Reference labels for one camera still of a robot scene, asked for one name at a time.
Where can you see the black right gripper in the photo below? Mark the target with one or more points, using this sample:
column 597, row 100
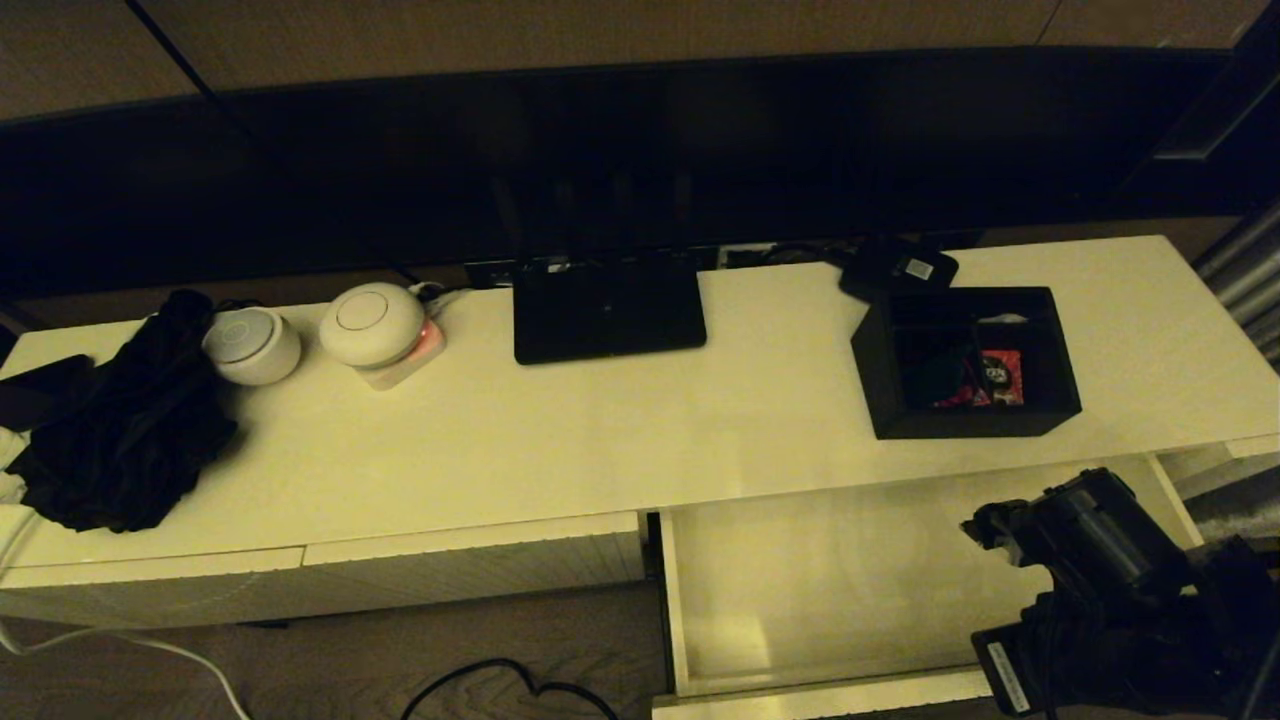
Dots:
column 1020, row 665

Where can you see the white pull-out drawer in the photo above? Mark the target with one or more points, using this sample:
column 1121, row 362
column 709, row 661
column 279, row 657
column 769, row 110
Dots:
column 820, row 580

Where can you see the black organizer box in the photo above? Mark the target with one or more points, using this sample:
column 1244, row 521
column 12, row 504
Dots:
column 950, row 420

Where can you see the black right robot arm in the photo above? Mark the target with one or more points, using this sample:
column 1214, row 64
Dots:
column 1110, row 540

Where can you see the white TV cabinet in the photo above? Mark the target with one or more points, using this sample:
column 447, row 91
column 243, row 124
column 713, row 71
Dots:
column 600, row 450

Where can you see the grey fuzzy rug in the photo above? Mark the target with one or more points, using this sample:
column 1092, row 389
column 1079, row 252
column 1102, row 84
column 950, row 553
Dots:
column 1240, row 515

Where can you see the red snack packet dark print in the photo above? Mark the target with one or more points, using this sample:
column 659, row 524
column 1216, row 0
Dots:
column 1003, row 380

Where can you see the white crumpled wrapper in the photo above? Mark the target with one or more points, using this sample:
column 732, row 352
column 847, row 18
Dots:
column 1003, row 319

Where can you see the black set-top box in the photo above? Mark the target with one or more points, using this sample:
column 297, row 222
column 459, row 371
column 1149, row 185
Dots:
column 890, row 270

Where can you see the silver vertical tubes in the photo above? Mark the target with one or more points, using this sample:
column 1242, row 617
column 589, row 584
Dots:
column 1250, row 280

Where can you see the black router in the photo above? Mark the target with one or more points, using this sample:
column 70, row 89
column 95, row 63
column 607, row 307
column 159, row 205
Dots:
column 610, row 310

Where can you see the pink white charging base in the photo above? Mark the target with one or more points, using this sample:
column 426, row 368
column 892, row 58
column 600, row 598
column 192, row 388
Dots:
column 425, row 345

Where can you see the black television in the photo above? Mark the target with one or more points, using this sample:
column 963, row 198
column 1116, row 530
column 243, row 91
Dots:
column 600, row 130

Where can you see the large white round device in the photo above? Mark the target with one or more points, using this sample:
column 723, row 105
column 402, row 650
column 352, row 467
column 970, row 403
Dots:
column 372, row 325

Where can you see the small white round speaker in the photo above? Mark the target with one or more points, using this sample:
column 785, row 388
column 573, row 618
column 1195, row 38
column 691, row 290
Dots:
column 250, row 345

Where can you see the black crumpled cloth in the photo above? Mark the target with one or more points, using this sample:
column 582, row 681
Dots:
column 120, row 440

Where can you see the black flat case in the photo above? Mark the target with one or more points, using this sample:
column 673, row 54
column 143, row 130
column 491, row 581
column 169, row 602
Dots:
column 45, row 390

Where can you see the dark angled frame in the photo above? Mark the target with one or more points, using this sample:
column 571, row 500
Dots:
column 1200, row 130

